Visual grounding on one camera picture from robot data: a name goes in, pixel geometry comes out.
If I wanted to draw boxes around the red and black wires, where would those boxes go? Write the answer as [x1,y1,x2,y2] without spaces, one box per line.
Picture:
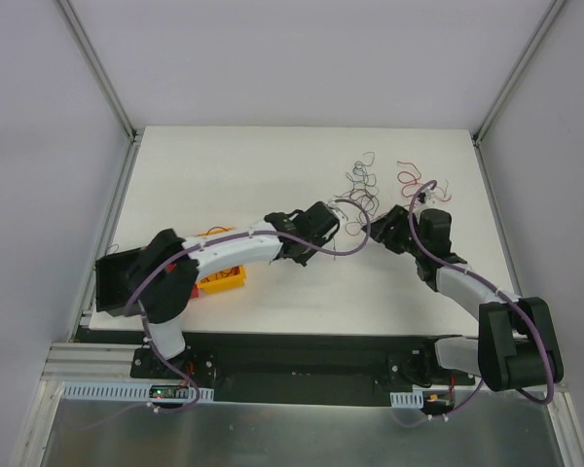
[343,151,454,239]

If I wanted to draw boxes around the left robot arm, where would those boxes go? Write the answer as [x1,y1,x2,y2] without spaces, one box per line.
[126,201,340,378]

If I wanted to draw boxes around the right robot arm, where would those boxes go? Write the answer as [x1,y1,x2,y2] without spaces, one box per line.
[362,205,565,392]

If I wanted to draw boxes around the yellow plastic bin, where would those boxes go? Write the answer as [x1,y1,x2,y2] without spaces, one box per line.
[194,224,250,296]

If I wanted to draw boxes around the red plastic bin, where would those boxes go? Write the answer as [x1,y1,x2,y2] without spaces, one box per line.
[164,260,199,303]

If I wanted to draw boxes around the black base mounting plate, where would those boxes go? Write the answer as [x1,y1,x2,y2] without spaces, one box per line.
[72,326,541,408]

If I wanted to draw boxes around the black plastic bin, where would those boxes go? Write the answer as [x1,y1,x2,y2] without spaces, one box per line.
[94,247,144,317]

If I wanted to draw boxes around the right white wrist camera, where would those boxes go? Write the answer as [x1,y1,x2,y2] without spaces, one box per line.
[415,191,440,212]

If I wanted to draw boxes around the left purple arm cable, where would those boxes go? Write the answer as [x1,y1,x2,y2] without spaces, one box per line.
[77,197,374,432]

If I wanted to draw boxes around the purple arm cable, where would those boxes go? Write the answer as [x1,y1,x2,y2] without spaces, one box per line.
[77,197,374,432]
[393,180,559,427]

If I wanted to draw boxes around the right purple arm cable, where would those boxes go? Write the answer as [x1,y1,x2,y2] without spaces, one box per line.
[393,180,559,427]

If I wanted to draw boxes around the right aluminium frame post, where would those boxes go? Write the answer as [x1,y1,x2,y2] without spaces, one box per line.
[472,0,568,147]

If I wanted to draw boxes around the aluminium frame post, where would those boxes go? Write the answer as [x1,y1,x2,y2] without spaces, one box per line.
[53,0,138,142]
[472,0,568,147]

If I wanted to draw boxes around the aluminium front rail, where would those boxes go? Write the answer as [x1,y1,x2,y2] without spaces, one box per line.
[41,340,142,380]

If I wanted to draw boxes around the left aluminium frame post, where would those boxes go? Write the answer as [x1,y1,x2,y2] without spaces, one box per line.
[53,0,138,142]

